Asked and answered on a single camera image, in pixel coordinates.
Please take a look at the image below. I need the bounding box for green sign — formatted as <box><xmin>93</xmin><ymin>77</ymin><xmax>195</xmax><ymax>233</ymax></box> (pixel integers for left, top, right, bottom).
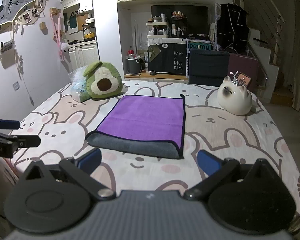
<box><xmin>187</xmin><ymin>42</ymin><xmax>213</xmax><ymax>53</ymax></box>

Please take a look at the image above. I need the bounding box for yellow kitchen appliance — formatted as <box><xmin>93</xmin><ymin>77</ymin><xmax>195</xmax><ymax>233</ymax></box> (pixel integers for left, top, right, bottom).
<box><xmin>82</xmin><ymin>22</ymin><xmax>96</xmax><ymax>41</ymax></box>

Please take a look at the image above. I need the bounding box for black printed cabinet curtain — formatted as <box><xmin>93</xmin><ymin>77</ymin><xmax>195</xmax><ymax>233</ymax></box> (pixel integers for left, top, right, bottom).
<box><xmin>147</xmin><ymin>42</ymin><xmax>187</xmax><ymax>75</ymax></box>

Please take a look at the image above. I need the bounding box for pink strap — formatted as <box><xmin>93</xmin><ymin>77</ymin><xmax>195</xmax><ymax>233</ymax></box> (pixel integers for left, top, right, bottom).
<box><xmin>50</xmin><ymin>12</ymin><xmax>66</xmax><ymax>62</ymax></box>

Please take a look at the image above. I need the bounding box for purple and grey towel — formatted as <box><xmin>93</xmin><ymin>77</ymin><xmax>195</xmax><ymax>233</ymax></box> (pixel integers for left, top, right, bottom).
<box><xmin>85</xmin><ymin>94</ymin><xmax>186</xmax><ymax>160</ymax></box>

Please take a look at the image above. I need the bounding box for white wall holder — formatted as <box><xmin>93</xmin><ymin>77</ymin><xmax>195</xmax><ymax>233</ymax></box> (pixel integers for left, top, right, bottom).
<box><xmin>0</xmin><ymin>39</ymin><xmax>16</xmax><ymax>54</ymax></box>

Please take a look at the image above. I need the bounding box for maroon chair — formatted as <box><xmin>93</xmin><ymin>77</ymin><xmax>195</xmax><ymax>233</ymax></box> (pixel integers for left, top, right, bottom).
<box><xmin>229</xmin><ymin>54</ymin><xmax>261</xmax><ymax>90</ymax></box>

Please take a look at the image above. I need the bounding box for dark blue chair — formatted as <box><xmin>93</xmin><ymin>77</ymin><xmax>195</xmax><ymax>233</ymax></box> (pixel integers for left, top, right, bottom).
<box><xmin>189</xmin><ymin>49</ymin><xmax>230</xmax><ymax>87</ymax></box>

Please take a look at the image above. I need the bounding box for black jacket with white trim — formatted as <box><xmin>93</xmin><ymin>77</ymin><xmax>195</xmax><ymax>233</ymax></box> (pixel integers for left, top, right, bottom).
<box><xmin>217</xmin><ymin>3</ymin><xmax>250</xmax><ymax>54</ymax></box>

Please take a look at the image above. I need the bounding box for bunny printed blanket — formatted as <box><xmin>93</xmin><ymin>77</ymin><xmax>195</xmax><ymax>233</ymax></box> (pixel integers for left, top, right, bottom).
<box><xmin>9</xmin><ymin>80</ymin><xmax>300</xmax><ymax>215</ymax></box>

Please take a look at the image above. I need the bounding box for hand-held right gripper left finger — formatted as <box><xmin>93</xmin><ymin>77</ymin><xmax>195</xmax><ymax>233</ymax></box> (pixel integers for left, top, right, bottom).
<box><xmin>20</xmin><ymin>148</ymin><xmax>117</xmax><ymax>202</ymax></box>

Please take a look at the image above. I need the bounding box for grey trash can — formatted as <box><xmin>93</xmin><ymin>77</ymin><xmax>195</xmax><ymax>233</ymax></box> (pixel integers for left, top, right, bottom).
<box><xmin>126</xmin><ymin>56</ymin><xmax>143</xmax><ymax>74</ymax></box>

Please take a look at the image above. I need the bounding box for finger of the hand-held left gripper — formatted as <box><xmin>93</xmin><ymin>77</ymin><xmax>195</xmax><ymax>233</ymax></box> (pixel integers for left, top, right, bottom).
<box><xmin>0</xmin><ymin>130</ymin><xmax>41</xmax><ymax>159</ymax></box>
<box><xmin>0</xmin><ymin>116</ymin><xmax>21</xmax><ymax>130</ymax></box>

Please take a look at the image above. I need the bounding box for small pink box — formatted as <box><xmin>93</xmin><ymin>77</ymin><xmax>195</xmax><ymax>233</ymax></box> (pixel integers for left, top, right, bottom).
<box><xmin>236</xmin><ymin>73</ymin><xmax>252</xmax><ymax>91</ymax></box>

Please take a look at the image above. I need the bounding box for white lower kitchen cabinet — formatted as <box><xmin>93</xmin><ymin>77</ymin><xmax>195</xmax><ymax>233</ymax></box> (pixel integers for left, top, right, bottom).
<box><xmin>65</xmin><ymin>42</ymin><xmax>99</xmax><ymax>72</ymax></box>

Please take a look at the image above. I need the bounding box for white cat figurine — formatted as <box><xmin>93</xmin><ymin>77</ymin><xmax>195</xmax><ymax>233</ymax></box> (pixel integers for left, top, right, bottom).
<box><xmin>217</xmin><ymin>71</ymin><xmax>252</xmax><ymax>116</ymax></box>

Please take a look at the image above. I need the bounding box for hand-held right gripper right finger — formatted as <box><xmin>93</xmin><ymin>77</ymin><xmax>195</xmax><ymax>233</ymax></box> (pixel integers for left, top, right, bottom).
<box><xmin>183</xmin><ymin>149</ymin><xmax>278</xmax><ymax>201</ymax></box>

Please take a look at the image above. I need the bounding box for avocado plush toy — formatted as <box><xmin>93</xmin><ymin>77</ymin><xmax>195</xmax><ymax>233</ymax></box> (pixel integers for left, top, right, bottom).
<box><xmin>83</xmin><ymin>61</ymin><xmax>123</xmax><ymax>99</ymax></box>

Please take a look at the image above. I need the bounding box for staircase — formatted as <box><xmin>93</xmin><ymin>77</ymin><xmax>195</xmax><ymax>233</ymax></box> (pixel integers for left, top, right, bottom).
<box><xmin>247</xmin><ymin>27</ymin><xmax>300</xmax><ymax>105</ymax></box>

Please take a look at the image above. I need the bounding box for white storage rack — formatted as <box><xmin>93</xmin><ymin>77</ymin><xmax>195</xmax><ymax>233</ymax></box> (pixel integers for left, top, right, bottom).
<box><xmin>146</xmin><ymin>21</ymin><xmax>171</xmax><ymax>39</ymax></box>

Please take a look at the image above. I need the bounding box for clear plastic bag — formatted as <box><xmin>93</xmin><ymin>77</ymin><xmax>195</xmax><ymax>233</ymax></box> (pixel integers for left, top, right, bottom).
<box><xmin>68</xmin><ymin>67</ymin><xmax>91</xmax><ymax>103</ymax></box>

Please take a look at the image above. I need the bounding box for panda printed banner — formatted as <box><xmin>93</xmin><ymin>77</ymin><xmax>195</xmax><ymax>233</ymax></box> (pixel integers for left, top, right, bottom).
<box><xmin>0</xmin><ymin>0</ymin><xmax>37</xmax><ymax>29</ymax></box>

